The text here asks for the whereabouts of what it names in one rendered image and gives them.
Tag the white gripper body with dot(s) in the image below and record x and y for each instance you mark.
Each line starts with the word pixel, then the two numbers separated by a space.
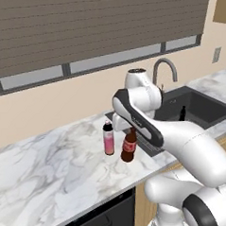
pixel 119 123

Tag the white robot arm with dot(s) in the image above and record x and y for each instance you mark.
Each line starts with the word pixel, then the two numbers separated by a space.
pixel 196 151

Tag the large pink bottle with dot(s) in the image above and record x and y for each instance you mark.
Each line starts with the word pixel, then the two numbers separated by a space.
pixel 109 140

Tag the large brown cola bottle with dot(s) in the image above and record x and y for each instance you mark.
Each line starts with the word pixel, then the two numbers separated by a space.
pixel 129 147

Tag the small dark bottle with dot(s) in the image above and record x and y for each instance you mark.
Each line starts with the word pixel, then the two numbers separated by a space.
pixel 182 113

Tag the dark grey sink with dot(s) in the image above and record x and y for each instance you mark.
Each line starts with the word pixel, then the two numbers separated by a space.
pixel 200 108

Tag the dark framed window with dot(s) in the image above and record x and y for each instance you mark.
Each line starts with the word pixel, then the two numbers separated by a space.
pixel 111 58

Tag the grey curved tap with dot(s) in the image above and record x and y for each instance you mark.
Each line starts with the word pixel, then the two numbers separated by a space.
pixel 164 62

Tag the black dishwasher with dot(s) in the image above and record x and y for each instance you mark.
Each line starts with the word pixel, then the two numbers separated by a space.
pixel 102 216

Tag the grey window blind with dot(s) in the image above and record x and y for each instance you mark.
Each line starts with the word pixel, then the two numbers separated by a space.
pixel 90 24

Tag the grey wall socket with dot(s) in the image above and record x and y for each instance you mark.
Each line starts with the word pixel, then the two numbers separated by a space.
pixel 216 55

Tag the tan wall cupboard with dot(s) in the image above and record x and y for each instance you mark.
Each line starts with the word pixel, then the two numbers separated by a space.
pixel 221 4

